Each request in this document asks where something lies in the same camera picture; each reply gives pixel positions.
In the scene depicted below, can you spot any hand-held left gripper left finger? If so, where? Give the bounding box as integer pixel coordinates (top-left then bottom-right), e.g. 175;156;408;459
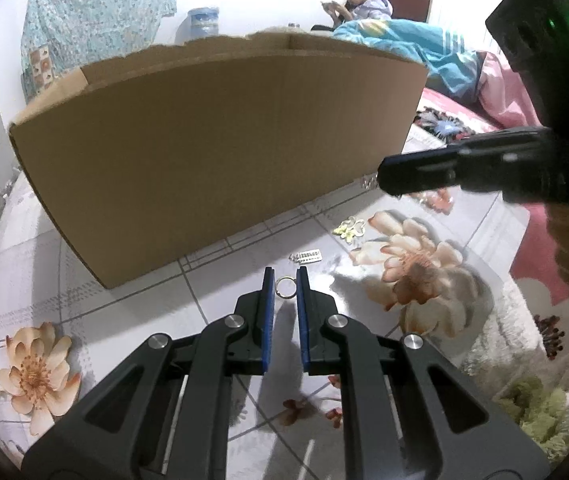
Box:
22;266;278;480

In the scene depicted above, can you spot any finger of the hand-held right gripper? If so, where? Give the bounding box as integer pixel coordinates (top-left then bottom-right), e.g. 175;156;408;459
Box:
378;127;554;206

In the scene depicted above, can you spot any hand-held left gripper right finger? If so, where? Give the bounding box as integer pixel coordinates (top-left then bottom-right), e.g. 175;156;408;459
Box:
295;266;550;480

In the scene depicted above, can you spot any brown cardboard box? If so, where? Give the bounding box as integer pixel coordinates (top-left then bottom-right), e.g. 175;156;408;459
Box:
8;30;430;290

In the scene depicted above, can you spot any small pink trinket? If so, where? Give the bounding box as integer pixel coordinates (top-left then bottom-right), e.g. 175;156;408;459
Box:
421;191;455;214

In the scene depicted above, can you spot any pink quilt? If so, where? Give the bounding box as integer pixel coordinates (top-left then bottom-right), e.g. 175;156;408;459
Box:
474;52;545;131

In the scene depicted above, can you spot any blue blanket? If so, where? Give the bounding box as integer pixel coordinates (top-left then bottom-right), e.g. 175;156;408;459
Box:
334;19;485;103

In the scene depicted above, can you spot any pink floral blanket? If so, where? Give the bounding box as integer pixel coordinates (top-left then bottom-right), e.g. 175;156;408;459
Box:
414;87;569;381

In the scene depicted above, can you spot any green fluffy cloth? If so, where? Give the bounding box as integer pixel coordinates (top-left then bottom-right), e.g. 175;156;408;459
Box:
507;377;569;446

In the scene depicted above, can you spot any blue water jug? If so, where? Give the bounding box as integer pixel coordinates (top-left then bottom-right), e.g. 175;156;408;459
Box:
187;7;221;41

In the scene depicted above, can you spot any blue patterned hanging cloth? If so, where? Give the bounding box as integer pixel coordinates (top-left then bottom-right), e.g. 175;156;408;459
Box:
19;0;178;103

